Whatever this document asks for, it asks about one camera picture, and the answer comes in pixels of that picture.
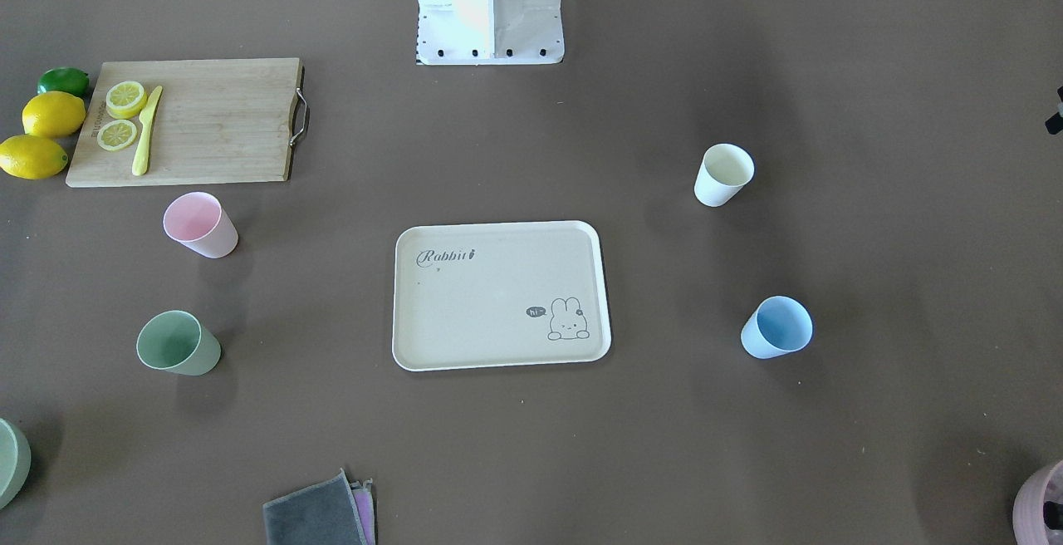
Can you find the yellow plastic knife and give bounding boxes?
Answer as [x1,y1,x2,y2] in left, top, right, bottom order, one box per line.
[130,86,164,175]

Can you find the green bowl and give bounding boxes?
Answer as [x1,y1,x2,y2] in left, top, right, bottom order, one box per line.
[0,419,32,508]

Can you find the grey folded cloth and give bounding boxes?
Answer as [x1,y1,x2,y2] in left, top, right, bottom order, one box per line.
[261,470,377,544]

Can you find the lemon half slice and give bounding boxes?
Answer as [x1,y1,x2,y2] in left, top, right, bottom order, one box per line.
[104,81,148,120]
[96,120,138,152]

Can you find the pink cup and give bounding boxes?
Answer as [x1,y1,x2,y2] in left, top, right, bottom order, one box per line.
[162,192,238,258]

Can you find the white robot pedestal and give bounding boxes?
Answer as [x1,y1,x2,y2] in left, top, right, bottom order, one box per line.
[415,0,566,66]

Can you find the wooden cutting board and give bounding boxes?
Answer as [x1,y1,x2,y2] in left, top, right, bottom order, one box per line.
[66,57,303,188]

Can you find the light blue cup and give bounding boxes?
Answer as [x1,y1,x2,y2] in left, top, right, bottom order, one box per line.
[740,295,814,360]

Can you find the cream white cup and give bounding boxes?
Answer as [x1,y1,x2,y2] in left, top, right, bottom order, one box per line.
[693,143,755,207]

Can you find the pink bowl with ice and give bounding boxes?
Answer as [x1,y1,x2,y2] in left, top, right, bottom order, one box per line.
[1012,461,1062,544]

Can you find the green cup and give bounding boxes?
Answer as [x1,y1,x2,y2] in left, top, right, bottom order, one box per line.
[136,310,223,377]

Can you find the green lime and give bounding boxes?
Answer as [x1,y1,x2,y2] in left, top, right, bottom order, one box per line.
[37,66,91,97]

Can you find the yellow lemon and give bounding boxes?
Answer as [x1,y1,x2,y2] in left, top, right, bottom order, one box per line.
[1,134,69,180]
[22,91,86,139]

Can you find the cream rabbit tray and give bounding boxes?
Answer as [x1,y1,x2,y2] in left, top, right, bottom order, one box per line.
[392,220,612,371]

